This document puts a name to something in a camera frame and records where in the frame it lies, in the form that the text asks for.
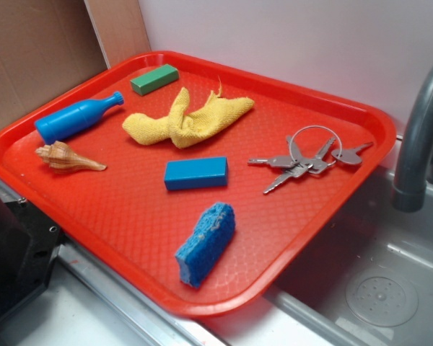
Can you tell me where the sink drain cover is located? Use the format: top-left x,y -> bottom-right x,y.
346,269 -> 419,327

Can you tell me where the red plastic tray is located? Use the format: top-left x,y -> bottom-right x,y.
0,52 -> 396,317

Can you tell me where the silver key middle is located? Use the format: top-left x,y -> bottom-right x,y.
308,137 -> 336,174

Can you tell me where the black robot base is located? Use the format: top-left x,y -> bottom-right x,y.
0,198 -> 62,322

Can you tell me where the grey faucet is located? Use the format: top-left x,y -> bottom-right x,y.
391,67 -> 433,213

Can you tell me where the green rectangular block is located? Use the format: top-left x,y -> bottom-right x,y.
130,64 -> 180,96

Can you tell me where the blue sponge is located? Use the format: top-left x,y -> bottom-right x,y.
175,203 -> 235,288

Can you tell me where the brown striped seashell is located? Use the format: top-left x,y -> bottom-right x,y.
35,141 -> 107,174

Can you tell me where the silver key right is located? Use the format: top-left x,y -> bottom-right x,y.
331,142 -> 373,166

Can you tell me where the yellow cloth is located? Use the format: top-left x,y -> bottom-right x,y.
122,87 -> 255,149

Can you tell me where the silver key left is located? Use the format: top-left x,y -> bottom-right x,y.
248,155 -> 298,169

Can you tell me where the blue plastic bottle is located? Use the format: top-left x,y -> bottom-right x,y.
35,92 -> 124,144

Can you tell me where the brown cardboard panel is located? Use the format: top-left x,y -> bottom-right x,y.
0,1 -> 150,130

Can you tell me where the grey sink basin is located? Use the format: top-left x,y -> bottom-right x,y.
266,169 -> 433,345

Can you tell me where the silver key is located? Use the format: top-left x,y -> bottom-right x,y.
308,137 -> 336,174
248,155 -> 298,169
263,164 -> 313,195
331,142 -> 373,166

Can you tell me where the blue rectangular block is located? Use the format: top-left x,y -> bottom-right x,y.
164,156 -> 229,190

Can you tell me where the silver key ring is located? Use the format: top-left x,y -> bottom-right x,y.
289,124 -> 344,169

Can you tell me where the silver key bottom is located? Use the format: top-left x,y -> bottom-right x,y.
263,164 -> 313,195

